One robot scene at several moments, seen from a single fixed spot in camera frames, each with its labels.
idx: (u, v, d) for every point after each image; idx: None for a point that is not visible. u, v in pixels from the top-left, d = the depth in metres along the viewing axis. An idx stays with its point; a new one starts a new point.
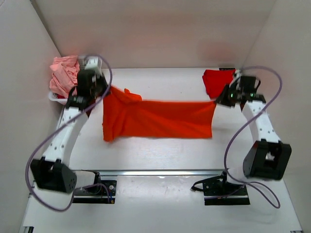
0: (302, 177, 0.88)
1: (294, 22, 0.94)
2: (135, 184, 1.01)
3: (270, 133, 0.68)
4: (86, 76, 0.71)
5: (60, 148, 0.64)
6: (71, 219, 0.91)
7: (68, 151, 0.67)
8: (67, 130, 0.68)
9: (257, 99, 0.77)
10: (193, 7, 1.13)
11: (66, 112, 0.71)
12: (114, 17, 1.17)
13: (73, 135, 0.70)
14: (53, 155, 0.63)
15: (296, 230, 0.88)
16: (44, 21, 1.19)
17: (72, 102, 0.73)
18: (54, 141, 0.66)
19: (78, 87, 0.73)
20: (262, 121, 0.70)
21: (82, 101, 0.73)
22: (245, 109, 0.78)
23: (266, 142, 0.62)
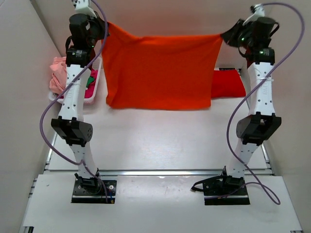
0: (302, 177, 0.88)
1: (294, 23, 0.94)
2: (135, 184, 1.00)
3: (267, 105, 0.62)
4: (79, 24, 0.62)
5: (72, 108, 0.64)
6: (71, 219, 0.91)
7: (79, 105, 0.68)
8: (74, 89, 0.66)
9: (266, 60, 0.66)
10: (193, 7, 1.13)
11: (69, 71, 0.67)
12: (115, 17, 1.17)
13: (81, 91, 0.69)
14: (67, 114, 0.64)
15: (296, 230, 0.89)
16: (45, 22, 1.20)
17: (72, 57, 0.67)
18: (64, 101, 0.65)
19: (73, 36, 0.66)
20: (262, 91, 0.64)
21: (81, 52, 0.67)
22: (250, 69, 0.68)
23: (260, 115, 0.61)
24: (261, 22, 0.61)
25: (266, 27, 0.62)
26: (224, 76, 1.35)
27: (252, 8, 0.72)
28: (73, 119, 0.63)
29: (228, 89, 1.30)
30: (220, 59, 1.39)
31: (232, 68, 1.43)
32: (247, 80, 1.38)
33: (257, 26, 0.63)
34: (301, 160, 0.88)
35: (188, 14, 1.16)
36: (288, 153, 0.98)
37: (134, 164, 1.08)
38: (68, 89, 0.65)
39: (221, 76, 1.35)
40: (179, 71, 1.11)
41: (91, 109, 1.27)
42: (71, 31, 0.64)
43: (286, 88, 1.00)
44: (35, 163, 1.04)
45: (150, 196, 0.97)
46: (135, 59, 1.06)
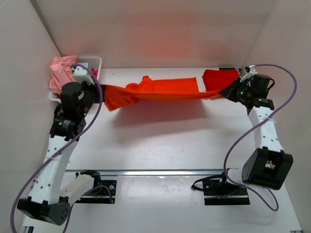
0: (302, 177, 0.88)
1: (294, 23, 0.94)
2: (135, 184, 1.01)
3: (274, 141, 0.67)
4: (70, 97, 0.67)
5: (45, 188, 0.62)
6: (71, 219, 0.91)
7: (57, 182, 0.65)
8: (53, 165, 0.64)
9: (265, 104, 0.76)
10: (194, 8, 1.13)
11: (52, 142, 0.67)
12: (115, 17, 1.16)
13: (61, 166, 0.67)
14: (39, 196, 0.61)
15: (296, 230, 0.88)
16: (44, 22, 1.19)
17: (58, 126, 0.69)
18: (39, 179, 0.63)
19: (63, 106, 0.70)
20: (266, 128, 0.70)
21: (69, 123, 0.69)
22: (251, 113, 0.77)
23: (267, 151, 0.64)
24: (257, 76, 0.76)
25: (262, 80, 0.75)
26: (224, 77, 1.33)
27: (247, 68, 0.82)
28: (43, 203, 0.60)
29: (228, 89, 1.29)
30: (220, 59, 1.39)
31: (232, 68, 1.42)
32: None
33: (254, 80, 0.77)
34: (301, 160, 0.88)
35: (188, 14, 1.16)
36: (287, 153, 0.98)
37: (134, 164, 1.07)
38: (45, 164, 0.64)
39: (221, 75, 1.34)
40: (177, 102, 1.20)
41: (91, 109, 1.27)
42: (61, 101, 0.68)
43: (285, 89, 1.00)
44: (35, 163, 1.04)
45: (151, 196, 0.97)
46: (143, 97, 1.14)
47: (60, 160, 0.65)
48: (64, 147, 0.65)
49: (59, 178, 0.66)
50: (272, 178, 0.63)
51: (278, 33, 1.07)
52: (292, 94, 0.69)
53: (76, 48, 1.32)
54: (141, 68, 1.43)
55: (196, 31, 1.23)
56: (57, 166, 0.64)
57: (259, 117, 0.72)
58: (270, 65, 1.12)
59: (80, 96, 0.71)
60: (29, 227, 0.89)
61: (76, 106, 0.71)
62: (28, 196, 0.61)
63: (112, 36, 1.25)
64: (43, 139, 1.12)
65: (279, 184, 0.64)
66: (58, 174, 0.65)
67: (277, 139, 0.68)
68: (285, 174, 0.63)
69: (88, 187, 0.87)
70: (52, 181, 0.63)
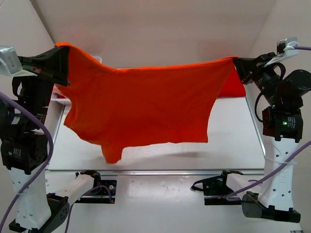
0: (302, 178, 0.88)
1: (294, 22, 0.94)
2: (135, 184, 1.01)
3: (285, 196, 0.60)
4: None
5: (28, 218, 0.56)
6: (71, 220, 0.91)
7: (42, 200, 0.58)
8: (25, 198, 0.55)
9: (288, 133, 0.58)
10: (193, 7, 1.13)
11: (14, 175, 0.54)
12: (114, 17, 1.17)
13: (36, 192, 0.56)
14: (25, 223, 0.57)
15: (296, 230, 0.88)
16: (44, 22, 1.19)
17: (11, 158, 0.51)
18: (19, 209, 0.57)
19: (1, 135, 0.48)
20: (280, 179, 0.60)
21: (20, 155, 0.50)
22: (268, 137, 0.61)
23: (274, 210, 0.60)
24: (292, 88, 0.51)
25: (296, 92, 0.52)
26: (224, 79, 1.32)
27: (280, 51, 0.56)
28: (33, 229, 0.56)
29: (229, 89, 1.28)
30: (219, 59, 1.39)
31: None
32: None
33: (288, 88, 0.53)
34: (301, 160, 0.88)
35: (188, 14, 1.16)
36: None
37: (135, 164, 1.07)
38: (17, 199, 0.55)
39: None
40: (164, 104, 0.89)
41: None
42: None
43: None
44: None
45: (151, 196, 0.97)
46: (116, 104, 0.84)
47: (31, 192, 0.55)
48: (28, 183, 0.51)
49: (41, 198, 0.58)
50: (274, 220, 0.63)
51: (277, 32, 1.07)
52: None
53: None
54: None
55: (196, 31, 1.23)
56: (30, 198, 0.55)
57: (274, 160, 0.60)
58: None
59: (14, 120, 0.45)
60: None
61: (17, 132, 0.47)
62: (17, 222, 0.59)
63: (112, 35, 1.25)
64: None
65: None
66: (36, 201, 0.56)
67: (290, 192, 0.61)
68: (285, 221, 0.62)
69: (86, 189, 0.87)
70: (32, 210, 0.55)
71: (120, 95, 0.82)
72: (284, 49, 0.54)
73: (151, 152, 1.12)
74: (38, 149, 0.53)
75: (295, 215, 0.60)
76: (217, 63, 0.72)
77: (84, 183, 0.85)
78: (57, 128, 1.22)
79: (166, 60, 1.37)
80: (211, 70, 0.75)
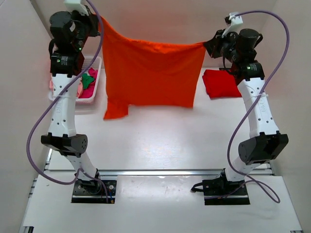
0: (302, 178, 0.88)
1: (294, 23, 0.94)
2: (135, 184, 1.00)
3: (269, 122, 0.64)
4: (62, 28, 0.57)
5: (61, 124, 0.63)
6: (71, 219, 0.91)
7: (70, 117, 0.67)
8: (62, 103, 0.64)
9: (254, 75, 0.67)
10: (194, 8, 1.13)
11: (56, 81, 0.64)
12: (115, 17, 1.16)
13: (71, 103, 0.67)
14: (59, 131, 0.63)
15: (296, 230, 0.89)
16: (44, 22, 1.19)
17: (57, 64, 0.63)
18: (54, 116, 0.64)
19: (57, 41, 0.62)
20: (260, 108, 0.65)
21: (67, 59, 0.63)
22: (242, 87, 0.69)
23: (266, 137, 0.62)
24: (244, 37, 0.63)
25: (249, 41, 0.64)
26: (223, 77, 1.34)
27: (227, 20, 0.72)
28: (64, 135, 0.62)
29: (228, 89, 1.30)
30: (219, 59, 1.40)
31: None
32: None
33: (241, 40, 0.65)
34: (301, 161, 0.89)
35: (189, 14, 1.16)
36: (286, 153, 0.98)
37: (135, 164, 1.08)
38: (56, 103, 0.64)
39: (220, 75, 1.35)
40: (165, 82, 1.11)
41: (91, 108, 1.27)
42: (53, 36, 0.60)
43: (285, 89, 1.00)
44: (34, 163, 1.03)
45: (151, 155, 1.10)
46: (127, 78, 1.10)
47: (69, 97, 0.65)
48: (69, 84, 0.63)
49: (71, 114, 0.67)
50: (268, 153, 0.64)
51: (277, 32, 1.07)
52: (284, 54, 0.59)
53: None
54: None
55: (196, 31, 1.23)
56: (67, 103, 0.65)
57: (250, 95, 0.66)
58: (270, 65, 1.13)
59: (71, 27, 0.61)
60: (28, 227, 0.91)
61: (70, 39, 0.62)
62: (49, 133, 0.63)
63: None
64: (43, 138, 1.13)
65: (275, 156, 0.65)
66: (69, 110, 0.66)
67: (272, 118, 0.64)
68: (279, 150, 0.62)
69: (92, 171, 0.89)
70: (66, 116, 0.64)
71: (135, 66, 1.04)
72: (230, 18, 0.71)
73: (151, 151, 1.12)
74: (78, 62, 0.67)
75: (283, 137, 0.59)
76: (190, 46, 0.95)
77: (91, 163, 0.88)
78: None
79: None
80: (189, 51, 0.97)
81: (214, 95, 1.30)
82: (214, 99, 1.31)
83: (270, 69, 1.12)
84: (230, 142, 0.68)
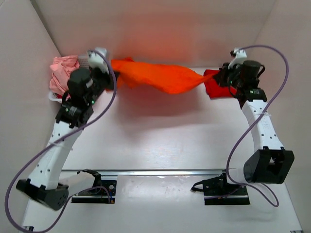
0: (302, 178, 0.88)
1: (296, 22, 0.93)
2: (135, 184, 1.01)
3: (273, 138, 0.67)
4: (78, 83, 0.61)
5: (45, 173, 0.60)
6: (71, 219, 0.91)
7: (57, 169, 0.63)
8: (55, 151, 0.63)
9: (257, 97, 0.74)
10: (194, 8, 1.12)
11: (57, 128, 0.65)
12: (115, 16, 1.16)
13: (63, 153, 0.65)
14: (38, 179, 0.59)
15: (296, 230, 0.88)
16: (44, 22, 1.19)
17: (64, 113, 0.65)
18: (40, 163, 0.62)
19: (71, 94, 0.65)
20: (263, 125, 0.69)
21: (75, 111, 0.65)
22: (245, 107, 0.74)
23: (268, 150, 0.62)
24: (247, 65, 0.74)
25: (251, 69, 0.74)
26: None
27: (232, 53, 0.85)
28: (41, 187, 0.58)
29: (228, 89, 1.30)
30: (220, 59, 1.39)
31: None
32: None
33: (244, 69, 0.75)
34: (301, 161, 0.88)
35: (189, 14, 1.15)
36: None
37: (134, 164, 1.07)
38: (48, 149, 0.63)
39: None
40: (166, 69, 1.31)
41: None
42: (69, 88, 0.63)
43: (286, 89, 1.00)
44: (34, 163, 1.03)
45: (151, 129, 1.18)
46: None
47: (62, 147, 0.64)
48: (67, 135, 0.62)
49: (58, 166, 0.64)
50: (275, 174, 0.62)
51: (278, 32, 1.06)
52: (280, 88, 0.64)
53: (76, 48, 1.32)
54: None
55: (196, 31, 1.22)
56: (58, 153, 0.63)
57: (254, 114, 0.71)
58: (270, 64, 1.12)
59: (89, 83, 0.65)
60: (28, 227, 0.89)
61: (85, 94, 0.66)
62: (27, 178, 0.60)
63: (112, 36, 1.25)
64: (44, 139, 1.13)
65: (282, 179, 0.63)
66: (58, 161, 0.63)
67: (276, 135, 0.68)
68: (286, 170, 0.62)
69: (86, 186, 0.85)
70: (52, 166, 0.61)
71: None
72: (234, 51, 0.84)
73: (151, 151, 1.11)
74: (84, 115, 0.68)
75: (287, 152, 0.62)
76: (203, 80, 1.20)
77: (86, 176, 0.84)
78: None
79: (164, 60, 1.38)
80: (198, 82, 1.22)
81: (214, 96, 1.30)
82: (214, 99, 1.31)
83: (270, 69, 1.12)
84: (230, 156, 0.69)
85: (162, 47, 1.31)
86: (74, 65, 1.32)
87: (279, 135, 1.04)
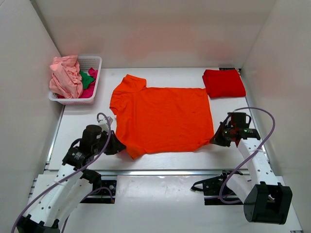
0: (302, 178, 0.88)
1: (295, 23, 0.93)
2: (135, 184, 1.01)
3: (269, 174, 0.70)
4: (92, 133, 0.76)
5: (45, 209, 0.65)
6: (71, 220, 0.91)
7: (57, 207, 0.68)
8: (58, 189, 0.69)
9: (251, 135, 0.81)
10: (194, 8, 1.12)
11: (62, 170, 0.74)
12: (115, 17, 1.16)
13: (64, 192, 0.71)
14: (38, 216, 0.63)
15: (296, 230, 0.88)
16: (44, 22, 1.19)
17: (71, 157, 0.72)
18: (42, 200, 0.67)
19: (82, 141, 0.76)
20: (258, 161, 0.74)
21: (81, 156, 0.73)
22: (240, 145, 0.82)
23: (266, 186, 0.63)
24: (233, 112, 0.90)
25: (239, 115, 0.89)
26: (223, 77, 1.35)
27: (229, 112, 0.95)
28: (40, 223, 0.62)
29: (228, 89, 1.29)
30: (219, 59, 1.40)
31: (232, 68, 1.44)
32: (247, 80, 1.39)
33: (233, 116, 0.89)
34: (301, 162, 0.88)
35: (189, 14, 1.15)
36: (286, 153, 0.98)
37: (134, 164, 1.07)
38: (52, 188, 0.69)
39: (220, 75, 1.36)
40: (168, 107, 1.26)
41: (91, 109, 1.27)
42: (82, 136, 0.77)
43: (285, 90, 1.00)
44: (34, 163, 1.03)
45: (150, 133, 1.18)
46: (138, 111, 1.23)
47: (65, 187, 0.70)
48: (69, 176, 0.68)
49: (59, 204, 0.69)
50: (276, 212, 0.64)
51: (278, 33, 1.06)
52: (269, 134, 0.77)
53: (76, 48, 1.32)
54: (141, 68, 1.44)
55: (196, 31, 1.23)
56: (60, 192, 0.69)
57: (249, 151, 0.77)
58: (270, 65, 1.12)
59: (98, 135, 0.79)
60: None
61: (93, 144, 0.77)
62: (28, 214, 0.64)
63: (112, 36, 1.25)
64: (43, 138, 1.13)
65: (284, 216, 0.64)
66: (59, 200, 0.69)
67: (271, 171, 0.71)
68: (286, 207, 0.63)
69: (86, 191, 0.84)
70: (53, 204, 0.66)
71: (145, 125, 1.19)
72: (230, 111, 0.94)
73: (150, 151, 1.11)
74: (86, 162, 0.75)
75: (285, 189, 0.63)
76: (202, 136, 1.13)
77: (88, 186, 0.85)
78: (57, 127, 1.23)
79: (164, 59, 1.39)
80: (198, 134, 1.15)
81: (214, 96, 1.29)
82: (214, 99, 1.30)
83: (270, 69, 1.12)
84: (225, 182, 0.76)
85: (163, 47, 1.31)
86: (74, 65, 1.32)
87: (279, 136, 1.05)
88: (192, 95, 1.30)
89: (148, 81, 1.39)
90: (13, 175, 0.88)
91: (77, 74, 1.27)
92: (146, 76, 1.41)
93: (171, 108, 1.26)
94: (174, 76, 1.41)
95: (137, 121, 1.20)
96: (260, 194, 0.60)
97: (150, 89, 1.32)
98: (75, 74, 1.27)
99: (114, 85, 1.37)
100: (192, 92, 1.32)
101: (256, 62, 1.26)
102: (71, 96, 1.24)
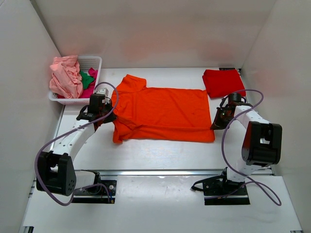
0: (302, 178, 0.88)
1: (296, 23, 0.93)
2: (135, 184, 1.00)
3: (261, 118, 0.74)
4: (97, 97, 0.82)
5: (67, 146, 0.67)
6: (70, 220, 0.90)
7: (75, 150, 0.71)
8: (77, 133, 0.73)
9: (246, 104, 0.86)
10: (195, 8, 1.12)
11: (78, 122, 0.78)
12: (115, 17, 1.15)
13: (80, 139, 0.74)
14: (60, 150, 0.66)
15: (296, 230, 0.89)
16: (45, 22, 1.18)
17: (83, 115, 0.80)
18: (62, 141, 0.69)
19: (89, 106, 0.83)
20: (251, 113, 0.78)
21: (92, 114, 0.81)
22: (236, 112, 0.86)
23: (259, 123, 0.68)
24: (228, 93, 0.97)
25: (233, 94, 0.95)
26: (223, 77, 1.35)
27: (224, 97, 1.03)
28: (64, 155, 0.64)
29: (228, 89, 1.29)
30: (219, 59, 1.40)
31: (232, 68, 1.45)
32: (247, 80, 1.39)
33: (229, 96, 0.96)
34: (300, 161, 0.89)
35: (189, 14, 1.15)
36: (285, 153, 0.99)
37: (134, 164, 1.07)
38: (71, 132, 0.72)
39: (220, 75, 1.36)
40: (168, 103, 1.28)
41: None
42: (90, 100, 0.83)
43: (285, 90, 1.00)
44: None
45: None
46: (138, 106, 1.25)
47: (83, 132, 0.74)
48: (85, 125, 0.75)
49: (76, 148, 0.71)
50: (269, 149, 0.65)
51: (278, 33, 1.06)
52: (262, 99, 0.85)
53: (76, 48, 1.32)
54: (140, 68, 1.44)
55: (196, 30, 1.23)
56: (79, 135, 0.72)
57: (243, 110, 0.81)
58: (270, 65, 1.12)
59: (103, 99, 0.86)
60: (29, 227, 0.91)
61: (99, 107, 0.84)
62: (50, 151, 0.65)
63: (112, 36, 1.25)
64: (43, 139, 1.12)
65: (277, 156, 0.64)
66: (77, 142, 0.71)
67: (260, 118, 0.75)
68: (279, 142, 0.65)
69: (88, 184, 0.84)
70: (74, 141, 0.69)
71: (146, 120, 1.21)
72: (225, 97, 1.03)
73: (151, 151, 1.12)
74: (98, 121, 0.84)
75: (276, 126, 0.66)
76: (201, 130, 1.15)
77: (86, 175, 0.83)
78: (57, 127, 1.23)
79: (164, 59, 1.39)
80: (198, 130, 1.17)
81: (214, 96, 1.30)
82: (214, 99, 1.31)
83: (270, 69, 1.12)
84: (222, 142, 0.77)
85: (162, 47, 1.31)
86: (74, 65, 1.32)
87: None
88: (192, 92, 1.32)
89: (148, 81, 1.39)
90: (13, 175, 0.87)
91: (77, 74, 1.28)
92: (146, 76, 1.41)
93: (171, 107, 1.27)
94: (174, 76, 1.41)
95: (138, 116, 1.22)
96: (254, 126, 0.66)
97: (150, 89, 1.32)
98: (75, 74, 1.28)
99: (114, 85, 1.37)
100: (192, 93, 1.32)
101: (256, 63, 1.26)
102: (71, 96, 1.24)
